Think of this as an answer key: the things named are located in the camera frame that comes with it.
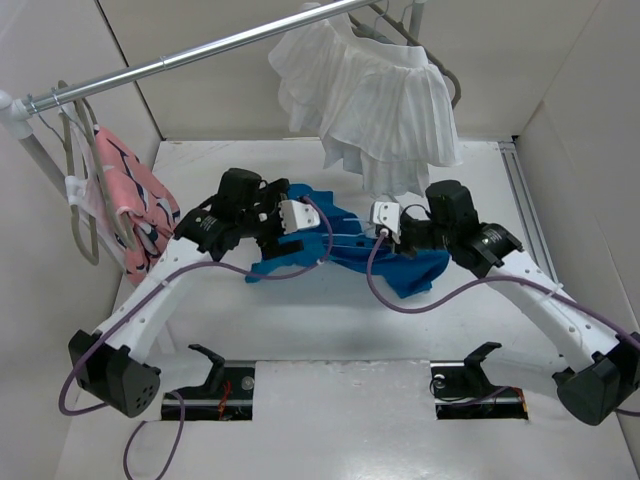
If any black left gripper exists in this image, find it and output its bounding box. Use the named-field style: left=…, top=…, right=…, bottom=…
left=238, top=182, right=303, bottom=258

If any light blue wire hanger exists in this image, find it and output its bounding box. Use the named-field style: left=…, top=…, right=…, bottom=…
left=330, top=217, right=375, bottom=249

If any blue t shirt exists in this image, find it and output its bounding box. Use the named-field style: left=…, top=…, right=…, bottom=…
left=245, top=184, right=450, bottom=299

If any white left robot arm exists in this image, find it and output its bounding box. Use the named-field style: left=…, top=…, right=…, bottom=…
left=58, top=168, right=319, bottom=418

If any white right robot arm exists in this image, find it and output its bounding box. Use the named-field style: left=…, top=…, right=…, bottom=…
left=391, top=180, right=639, bottom=426

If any grey velvet hanger inner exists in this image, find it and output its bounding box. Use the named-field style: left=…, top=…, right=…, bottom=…
left=51, top=88, right=136, bottom=250

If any grey velvet hanger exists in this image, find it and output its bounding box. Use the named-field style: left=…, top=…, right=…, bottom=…
left=51, top=88, right=136, bottom=250
left=59, top=109, right=99, bottom=266

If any grey hanger holding skirt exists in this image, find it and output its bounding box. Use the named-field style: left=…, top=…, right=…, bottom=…
left=348, top=1, right=462, bottom=109

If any grey velvet hanger outer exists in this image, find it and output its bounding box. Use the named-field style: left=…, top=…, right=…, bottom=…
left=59, top=109, right=99, bottom=266

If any pink shark print garment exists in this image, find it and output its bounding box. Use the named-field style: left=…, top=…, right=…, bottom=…
left=94, top=125, right=181, bottom=286

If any white pleated skirt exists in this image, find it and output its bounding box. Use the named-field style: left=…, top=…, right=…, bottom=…
left=268, top=14, right=462, bottom=197

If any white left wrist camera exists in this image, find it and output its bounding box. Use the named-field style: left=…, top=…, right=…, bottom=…
left=278, top=199, right=321, bottom=235

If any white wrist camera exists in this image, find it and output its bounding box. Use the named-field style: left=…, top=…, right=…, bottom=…
left=278, top=199, right=321, bottom=235
left=370, top=201, right=401, bottom=244

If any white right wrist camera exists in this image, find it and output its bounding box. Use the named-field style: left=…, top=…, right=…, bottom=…
left=370, top=201, right=401, bottom=244

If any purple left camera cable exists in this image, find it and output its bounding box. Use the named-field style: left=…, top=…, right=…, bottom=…
left=58, top=195, right=335, bottom=480

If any aluminium rail right edge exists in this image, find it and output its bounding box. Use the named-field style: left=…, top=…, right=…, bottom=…
left=498, top=141, right=561, bottom=285

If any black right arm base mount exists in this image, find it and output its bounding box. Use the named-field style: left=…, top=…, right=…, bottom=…
left=429, top=342, right=529, bottom=421

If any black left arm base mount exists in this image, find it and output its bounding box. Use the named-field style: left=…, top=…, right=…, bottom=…
left=178, top=344, right=256, bottom=422

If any silver clothes rack rail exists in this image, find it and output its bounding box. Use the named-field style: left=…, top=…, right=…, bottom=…
left=13, top=0, right=373, bottom=119

